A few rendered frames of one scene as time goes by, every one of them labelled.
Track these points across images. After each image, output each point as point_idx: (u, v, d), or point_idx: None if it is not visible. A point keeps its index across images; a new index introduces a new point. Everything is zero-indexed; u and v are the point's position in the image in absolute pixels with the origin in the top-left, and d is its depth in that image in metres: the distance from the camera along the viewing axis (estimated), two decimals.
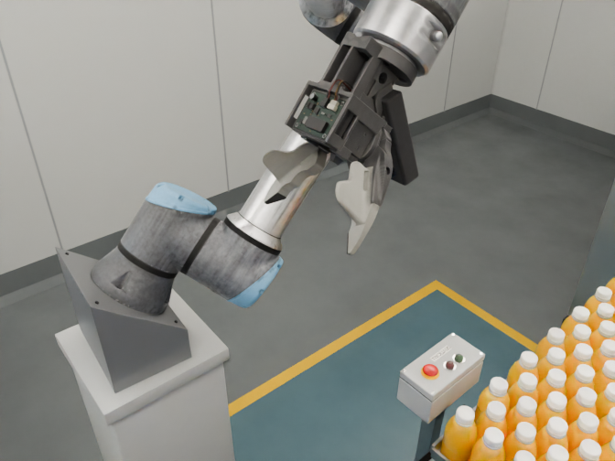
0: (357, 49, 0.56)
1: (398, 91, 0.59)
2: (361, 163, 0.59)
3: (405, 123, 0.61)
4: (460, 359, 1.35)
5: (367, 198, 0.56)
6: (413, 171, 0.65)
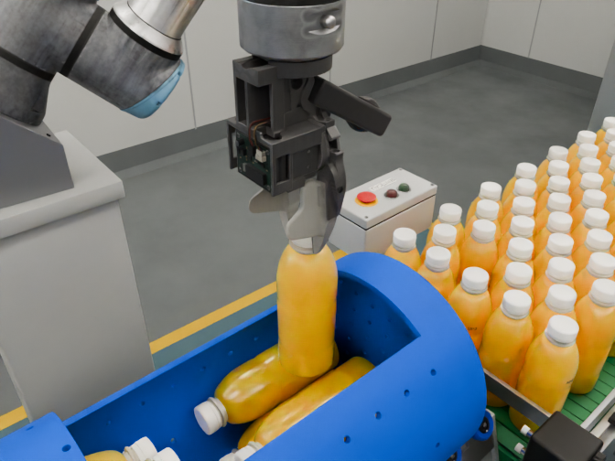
0: (253, 80, 0.48)
1: (321, 80, 0.50)
2: (322, 167, 0.54)
3: (348, 98, 0.53)
4: (405, 187, 1.09)
5: (323, 215, 0.56)
6: (383, 121, 0.57)
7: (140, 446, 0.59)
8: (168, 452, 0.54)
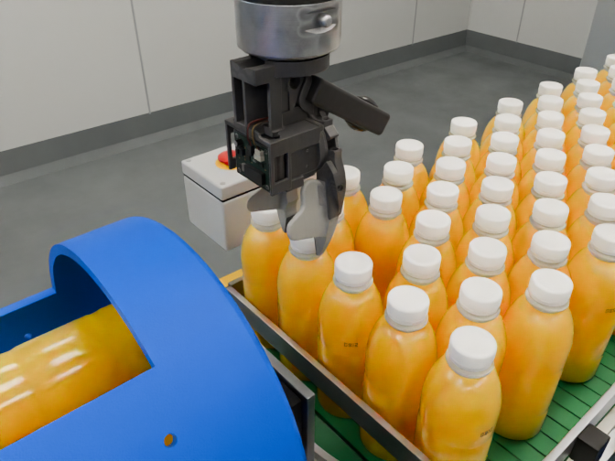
0: (250, 80, 0.48)
1: (318, 80, 0.50)
2: (320, 167, 0.55)
3: (346, 97, 0.53)
4: None
5: (324, 214, 0.56)
6: (381, 120, 0.57)
7: None
8: None
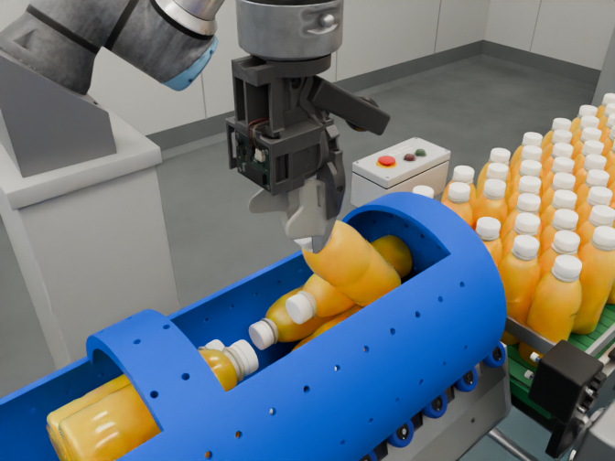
0: (251, 80, 0.48)
1: (319, 80, 0.50)
2: (321, 167, 0.55)
3: (347, 98, 0.53)
4: (422, 153, 1.18)
5: (323, 214, 0.56)
6: (382, 120, 0.57)
7: (212, 346, 0.69)
8: (242, 342, 0.64)
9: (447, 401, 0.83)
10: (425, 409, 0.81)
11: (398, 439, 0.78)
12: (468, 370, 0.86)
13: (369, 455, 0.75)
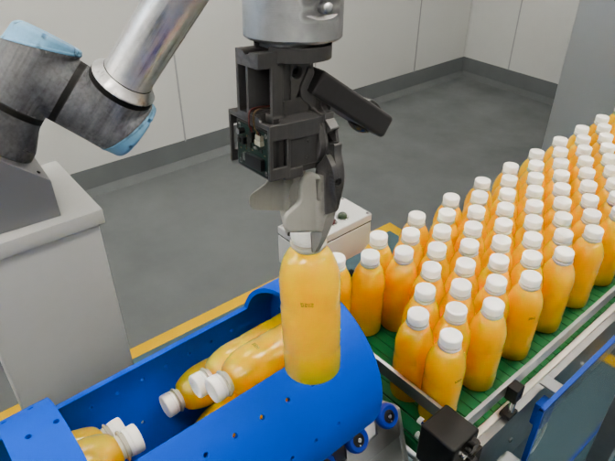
0: (253, 66, 0.49)
1: (320, 71, 0.52)
2: (321, 161, 0.55)
3: (348, 92, 0.54)
4: (343, 216, 1.27)
5: (321, 209, 0.56)
6: (383, 121, 0.58)
7: (113, 423, 0.78)
8: (132, 426, 0.73)
9: None
10: None
11: None
12: (360, 434, 0.96)
13: None
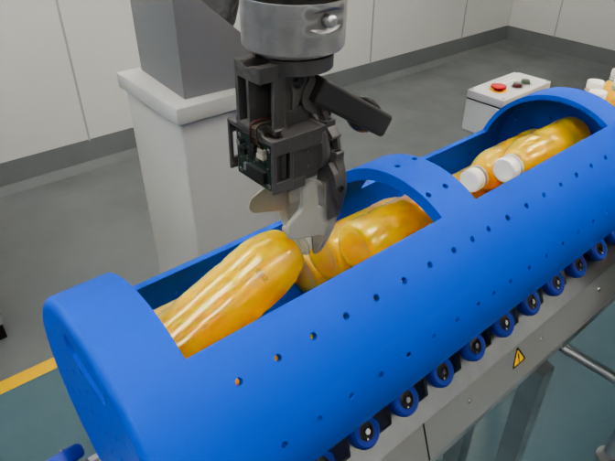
0: (253, 79, 0.48)
1: (322, 80, 0.50)
2: (322, 167, 0.55)
3: (349, 98, 0.53)
4: (527, 81, 1.34)
5: (323, 214, 0.56)
6: (383, 121, 0.57)
7: None
8: None
9: (586, 263, 0.99)
10: (570, 269, 0.97)
11: (555, 288, 0.94)
12: (599, 242, 1.02)
13: (534, 295, 0.91)
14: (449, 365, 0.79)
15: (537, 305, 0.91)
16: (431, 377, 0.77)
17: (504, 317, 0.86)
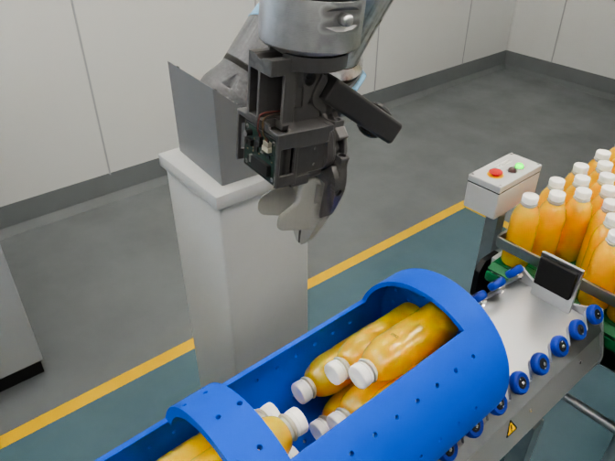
0: (266, 70, 0.48)
1: (334, 79, 0.51)
2: (327, 167, 0.55)
3: (360, 101, 0.53)
4: (521, 166, 1.53)
5: (317, 211, 0.57)
6: (393, 128, 0.58)
7: (267, 408, 0.84)
8: (296, 409, 0.78)
9: (557, 348, 1.16)
10: (566, 340, 1.18)
11: (543, 369, 1.12)
12: (580, 325, 1.21)
13: (523, 389, 1.09)
14: (449, 458, 0.96)
15: (518, 383, 1.08)
16: None
17: None
